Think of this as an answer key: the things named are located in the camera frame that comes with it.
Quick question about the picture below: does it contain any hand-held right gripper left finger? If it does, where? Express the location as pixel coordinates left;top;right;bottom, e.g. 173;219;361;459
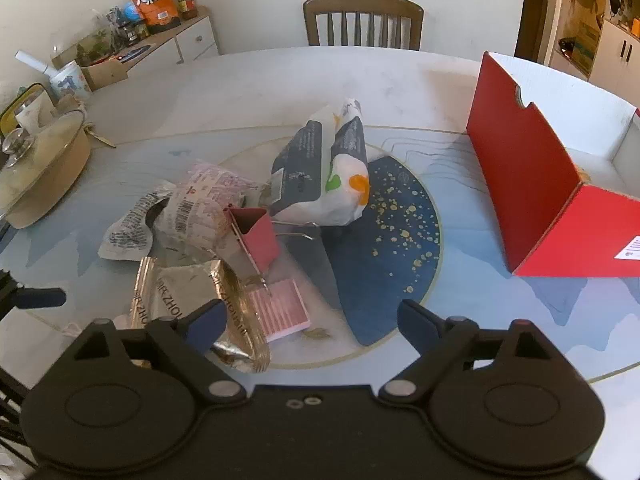
72;299;248;406

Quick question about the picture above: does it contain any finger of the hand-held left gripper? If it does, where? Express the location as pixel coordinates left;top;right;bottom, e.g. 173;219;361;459
0;270;67;321

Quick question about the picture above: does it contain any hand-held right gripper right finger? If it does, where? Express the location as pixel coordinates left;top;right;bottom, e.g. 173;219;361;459
377;299;558;406

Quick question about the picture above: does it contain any gold foil wrapper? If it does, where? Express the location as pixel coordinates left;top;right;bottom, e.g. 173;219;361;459
131;256;271;374

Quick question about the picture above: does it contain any pink binder clip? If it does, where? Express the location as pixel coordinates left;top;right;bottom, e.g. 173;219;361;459
223;205;317;295

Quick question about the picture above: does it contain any silver printed wrapper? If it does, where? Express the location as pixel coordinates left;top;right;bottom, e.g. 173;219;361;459
98;185;176;261

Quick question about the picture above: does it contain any white grey snack bag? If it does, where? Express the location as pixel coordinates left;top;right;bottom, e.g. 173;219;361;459
270;99;371;227

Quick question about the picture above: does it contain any red cardboard box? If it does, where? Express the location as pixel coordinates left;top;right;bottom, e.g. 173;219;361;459
466;51;640;278

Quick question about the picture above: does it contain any round patterned desktop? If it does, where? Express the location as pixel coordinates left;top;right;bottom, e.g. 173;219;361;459
0;46;640;471

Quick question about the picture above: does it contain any pink card pack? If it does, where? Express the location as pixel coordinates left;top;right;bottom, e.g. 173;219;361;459
247;279;312;345

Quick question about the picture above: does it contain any pink snack wrapper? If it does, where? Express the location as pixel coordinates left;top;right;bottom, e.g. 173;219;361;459
152;161;268;253

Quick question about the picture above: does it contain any glass pot lid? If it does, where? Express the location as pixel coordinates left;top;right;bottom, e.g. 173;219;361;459
0;109;87;213

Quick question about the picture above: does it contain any small gold metal item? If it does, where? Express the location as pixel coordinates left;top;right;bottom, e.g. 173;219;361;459
84;124;117;149

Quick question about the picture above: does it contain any yellow black container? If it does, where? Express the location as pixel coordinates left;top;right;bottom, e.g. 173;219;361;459
0;82;56;137

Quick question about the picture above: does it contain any white blue mug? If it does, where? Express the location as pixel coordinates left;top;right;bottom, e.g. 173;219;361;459
47;60;94;104

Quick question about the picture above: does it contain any open cardboard box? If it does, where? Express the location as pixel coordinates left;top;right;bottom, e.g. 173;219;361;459
52;42;129;92

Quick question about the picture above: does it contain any white tube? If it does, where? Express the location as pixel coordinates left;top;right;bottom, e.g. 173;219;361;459
15;50;57;77

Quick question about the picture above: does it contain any white sideboard cabinet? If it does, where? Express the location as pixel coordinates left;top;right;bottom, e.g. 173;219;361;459
117;12;221;80

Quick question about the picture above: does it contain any wooden chair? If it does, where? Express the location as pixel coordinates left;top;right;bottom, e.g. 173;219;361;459
303;0;425;52

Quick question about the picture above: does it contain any orange snack bag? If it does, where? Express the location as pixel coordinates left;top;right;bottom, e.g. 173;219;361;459
126;0;182;36

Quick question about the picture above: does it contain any white tall cabinet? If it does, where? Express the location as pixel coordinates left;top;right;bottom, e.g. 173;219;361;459
589;19;640;107

